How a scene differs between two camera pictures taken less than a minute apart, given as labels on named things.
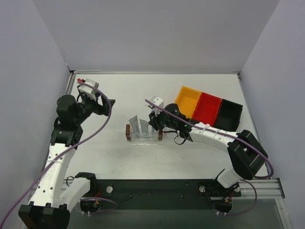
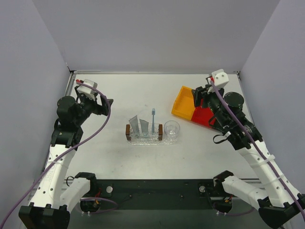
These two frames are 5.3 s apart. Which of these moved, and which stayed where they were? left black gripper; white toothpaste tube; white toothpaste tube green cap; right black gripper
Moved: right black gripper
Stayed: left black gripper; white toothpaste tube green cap; white toothpaste tube
